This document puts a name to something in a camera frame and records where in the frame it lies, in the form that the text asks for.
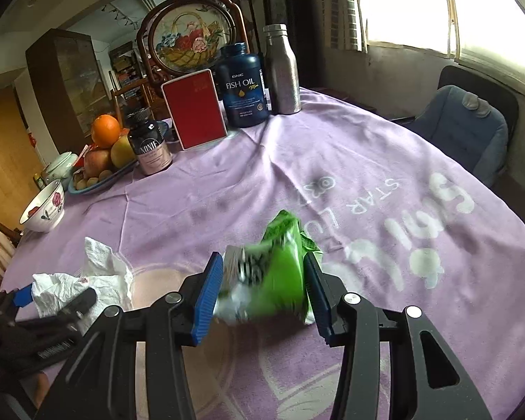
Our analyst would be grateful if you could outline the white plastic bag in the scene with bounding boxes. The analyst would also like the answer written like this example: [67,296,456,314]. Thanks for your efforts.
[32,237,133,334]

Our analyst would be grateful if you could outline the green snack wrapper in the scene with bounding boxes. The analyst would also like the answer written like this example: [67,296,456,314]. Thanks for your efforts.
[214,210,322,325]

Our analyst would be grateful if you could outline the white floral bowl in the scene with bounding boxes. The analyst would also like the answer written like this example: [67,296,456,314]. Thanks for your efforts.
[20,179,65,233]

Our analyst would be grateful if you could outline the purple tablecloth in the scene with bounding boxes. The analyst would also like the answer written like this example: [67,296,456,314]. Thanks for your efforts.
[2,90,525,419]

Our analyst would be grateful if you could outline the blue fruit plate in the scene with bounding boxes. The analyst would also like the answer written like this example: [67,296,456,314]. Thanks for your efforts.
[67,120,172,195]

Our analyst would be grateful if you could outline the white lidded ceramic pot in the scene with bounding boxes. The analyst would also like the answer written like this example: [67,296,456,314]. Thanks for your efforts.
[41,152,77,190]

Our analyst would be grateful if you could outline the red apple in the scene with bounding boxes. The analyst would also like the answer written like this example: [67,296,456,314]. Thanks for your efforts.
[84,149,113,178]

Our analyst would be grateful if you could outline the yellow pear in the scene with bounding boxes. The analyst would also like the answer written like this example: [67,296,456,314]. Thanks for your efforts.
[111,135,136,170]

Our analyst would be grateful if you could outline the dark supplement bottle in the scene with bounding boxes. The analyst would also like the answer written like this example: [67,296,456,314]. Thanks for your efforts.
[127,109,172,175]

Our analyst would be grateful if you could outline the orange fruit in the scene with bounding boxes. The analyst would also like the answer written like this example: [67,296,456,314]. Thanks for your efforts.
[91,114,121,149]

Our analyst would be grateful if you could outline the red flat box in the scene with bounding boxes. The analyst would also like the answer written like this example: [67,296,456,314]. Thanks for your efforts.
[161,69,228,150]

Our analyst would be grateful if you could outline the blue cushioned office chair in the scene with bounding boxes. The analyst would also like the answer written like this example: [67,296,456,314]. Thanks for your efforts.
[391,65,519,188]

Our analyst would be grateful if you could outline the silver metal bottle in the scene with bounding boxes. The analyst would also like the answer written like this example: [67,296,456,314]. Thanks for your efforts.
[264,24,301,115]

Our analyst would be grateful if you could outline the wooden glass cabinet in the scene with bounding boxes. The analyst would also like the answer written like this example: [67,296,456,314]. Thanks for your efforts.
[25,28,114,154]

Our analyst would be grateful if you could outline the blue fish oil bottle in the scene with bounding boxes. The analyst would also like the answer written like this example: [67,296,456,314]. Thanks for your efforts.
[214,43,269,128]

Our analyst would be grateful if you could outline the round framed embroidery picture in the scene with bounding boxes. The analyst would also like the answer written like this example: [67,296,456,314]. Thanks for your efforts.
[136,0,247,94]

